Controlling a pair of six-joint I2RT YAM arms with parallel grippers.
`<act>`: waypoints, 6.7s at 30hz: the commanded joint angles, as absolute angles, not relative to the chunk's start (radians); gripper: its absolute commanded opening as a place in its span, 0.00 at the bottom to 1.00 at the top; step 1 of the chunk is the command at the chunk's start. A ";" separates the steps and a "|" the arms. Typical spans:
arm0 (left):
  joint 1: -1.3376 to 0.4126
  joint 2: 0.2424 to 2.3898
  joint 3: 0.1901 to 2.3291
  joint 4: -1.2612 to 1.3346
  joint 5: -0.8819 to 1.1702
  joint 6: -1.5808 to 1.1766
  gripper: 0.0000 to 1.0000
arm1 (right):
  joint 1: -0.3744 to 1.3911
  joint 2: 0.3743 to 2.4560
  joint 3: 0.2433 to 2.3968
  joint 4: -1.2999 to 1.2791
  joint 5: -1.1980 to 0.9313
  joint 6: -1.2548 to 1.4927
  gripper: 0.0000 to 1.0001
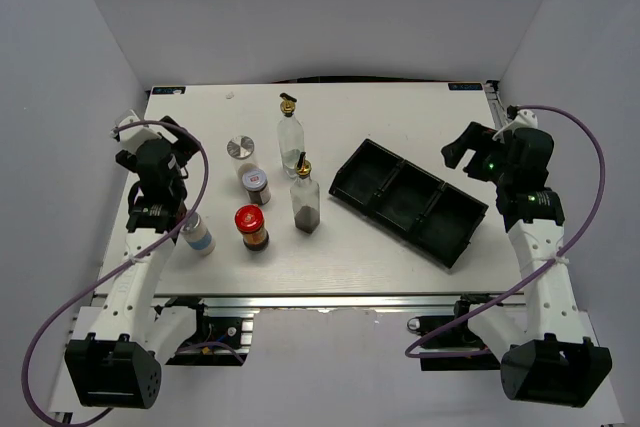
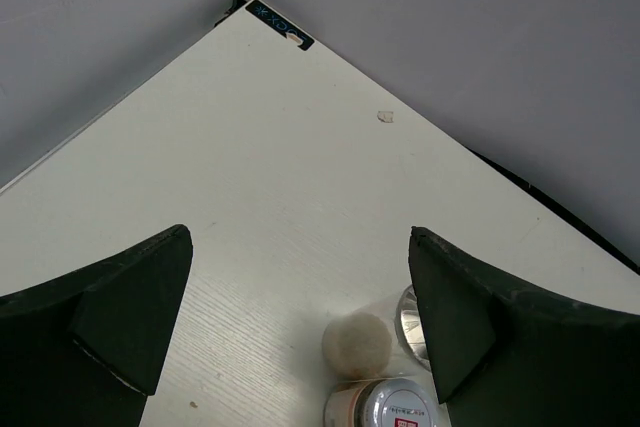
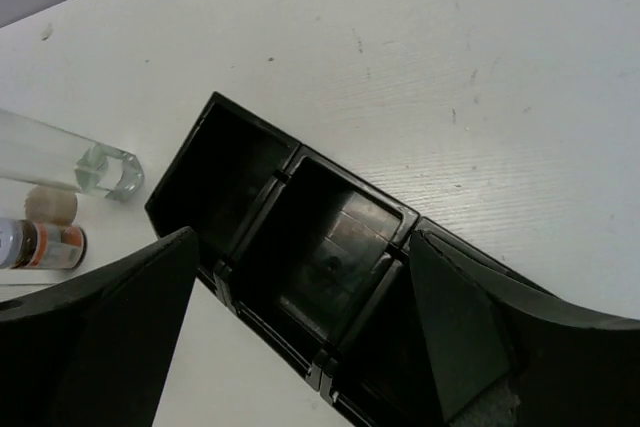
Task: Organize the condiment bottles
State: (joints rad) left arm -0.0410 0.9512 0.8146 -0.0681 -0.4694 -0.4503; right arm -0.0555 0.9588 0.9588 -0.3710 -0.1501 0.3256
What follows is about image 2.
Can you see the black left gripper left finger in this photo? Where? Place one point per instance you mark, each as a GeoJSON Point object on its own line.
{"type": "Point", "coordinates": [88, 348]}

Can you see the clear jar with silver lid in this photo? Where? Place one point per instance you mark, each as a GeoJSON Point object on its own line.
{"type": "Point", "coordinates": [384, 339]}

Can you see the dark jar with white lid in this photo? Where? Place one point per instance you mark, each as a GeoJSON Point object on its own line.
{"type": "Point", "coordinates": [391, 402]}

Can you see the black logo sticker left corner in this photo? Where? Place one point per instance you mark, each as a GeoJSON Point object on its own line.
{"type": "Point", "coordinates": [280, 24]}

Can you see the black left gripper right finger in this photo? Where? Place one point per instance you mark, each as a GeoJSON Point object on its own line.
{"type": "Point", "coordinates": [505, 352]}

